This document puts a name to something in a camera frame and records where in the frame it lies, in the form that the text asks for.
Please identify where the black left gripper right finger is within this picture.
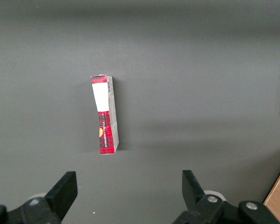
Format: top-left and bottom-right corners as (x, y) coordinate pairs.
(172, 169), (280, 224)

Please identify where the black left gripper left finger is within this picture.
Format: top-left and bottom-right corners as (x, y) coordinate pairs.
(0, 171), (79, 224)

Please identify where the red plaid cardboard box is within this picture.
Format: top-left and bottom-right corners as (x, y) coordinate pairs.
(90, 74), (120, 155)

